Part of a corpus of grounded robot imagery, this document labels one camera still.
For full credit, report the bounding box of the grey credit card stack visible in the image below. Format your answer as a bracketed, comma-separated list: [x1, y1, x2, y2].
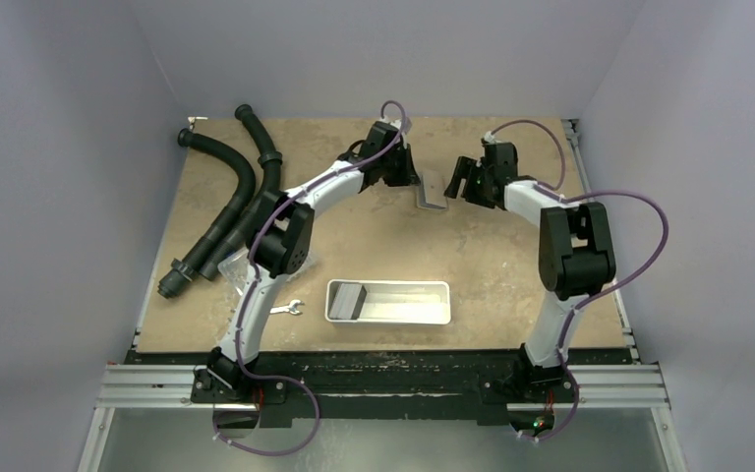
[328, 283, 367, 321]

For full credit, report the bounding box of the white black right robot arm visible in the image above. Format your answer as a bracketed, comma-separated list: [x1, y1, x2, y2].
[444, 143, 616, 400]

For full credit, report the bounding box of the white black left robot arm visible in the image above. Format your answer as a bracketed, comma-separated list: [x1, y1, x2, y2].
[206, 118, 416, 402]

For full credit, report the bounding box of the white rectangular tray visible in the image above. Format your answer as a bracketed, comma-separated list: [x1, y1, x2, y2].
[324, 279, 451, 325]

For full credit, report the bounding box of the silver open-end wrench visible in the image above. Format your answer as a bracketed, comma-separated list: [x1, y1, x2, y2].
[269, 299, 304, 316]

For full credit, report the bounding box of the clear plastic bag of screws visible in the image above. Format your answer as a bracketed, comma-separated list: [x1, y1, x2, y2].
[217, 249, 319, 296]

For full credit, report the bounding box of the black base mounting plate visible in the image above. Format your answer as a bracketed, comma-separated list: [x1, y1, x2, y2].
[125, 348, 632, 432]

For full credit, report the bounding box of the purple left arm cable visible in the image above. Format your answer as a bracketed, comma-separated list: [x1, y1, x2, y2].
[211, 99, 410, 458]

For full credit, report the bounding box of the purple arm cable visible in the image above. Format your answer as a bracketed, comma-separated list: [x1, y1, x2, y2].
[211, 99, 410, 458]
[483, 118, 671, 444]

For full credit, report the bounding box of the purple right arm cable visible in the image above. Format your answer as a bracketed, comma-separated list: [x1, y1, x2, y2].
[483, 118, 671, 444]

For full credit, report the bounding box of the black corrugated hose right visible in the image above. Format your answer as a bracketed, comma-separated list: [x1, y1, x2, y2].
[200, 103, 284, 282]

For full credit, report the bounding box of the black corrugated hose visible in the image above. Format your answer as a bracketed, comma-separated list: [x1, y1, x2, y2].
[156, 127, 257, 300]
[200, 103, 284, 282]

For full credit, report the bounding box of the black corrugated hose left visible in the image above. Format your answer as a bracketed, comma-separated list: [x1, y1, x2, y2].
[156, 127, 257, 300]

